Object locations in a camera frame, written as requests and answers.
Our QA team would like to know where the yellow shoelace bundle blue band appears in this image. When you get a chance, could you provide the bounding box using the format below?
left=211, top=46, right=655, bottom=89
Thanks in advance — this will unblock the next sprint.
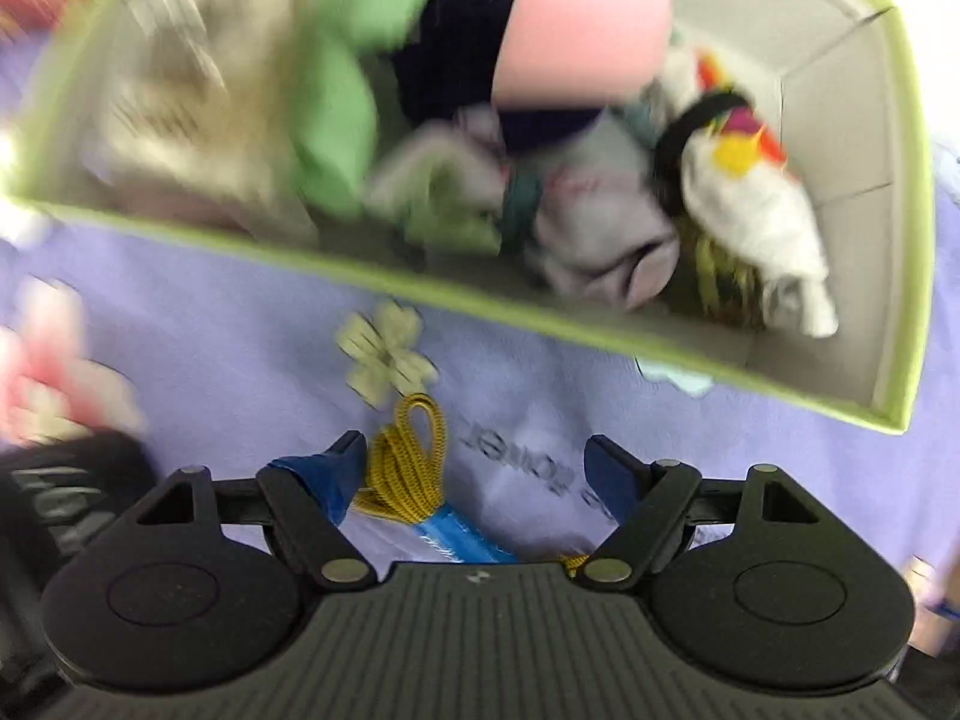
left=351, top=391, right=591, bottom=579

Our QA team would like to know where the green towel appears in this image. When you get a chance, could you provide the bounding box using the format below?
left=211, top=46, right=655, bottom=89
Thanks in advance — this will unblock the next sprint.
left=291, top=0, right=427, bottom=221

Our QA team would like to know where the green cardboard box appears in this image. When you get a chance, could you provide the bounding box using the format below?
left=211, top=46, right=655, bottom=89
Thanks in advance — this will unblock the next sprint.
left=2, top=0, right=935, bottom=434

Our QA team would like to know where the white colourful sock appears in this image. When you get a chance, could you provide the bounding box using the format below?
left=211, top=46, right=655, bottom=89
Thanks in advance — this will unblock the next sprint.
left=651, top=46, right=838, bottom=338

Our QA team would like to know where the dark navy cloth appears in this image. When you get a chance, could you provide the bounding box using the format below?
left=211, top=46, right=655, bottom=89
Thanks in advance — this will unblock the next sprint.
left=391, top=0, right=601, bottom=154

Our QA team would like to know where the purple floral tablecloth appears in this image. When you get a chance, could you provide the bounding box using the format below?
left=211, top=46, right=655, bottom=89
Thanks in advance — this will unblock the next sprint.
left=0, top=13, right=960, bottom=662

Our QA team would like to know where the black coffee cup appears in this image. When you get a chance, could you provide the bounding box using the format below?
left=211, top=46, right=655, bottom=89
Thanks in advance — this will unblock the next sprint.
left=2, top=431, right=156, bottom=702

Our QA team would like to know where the pink sponge block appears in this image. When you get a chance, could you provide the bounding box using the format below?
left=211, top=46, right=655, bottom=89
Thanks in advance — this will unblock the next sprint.
left=491, top=0, right=674, bottom=109

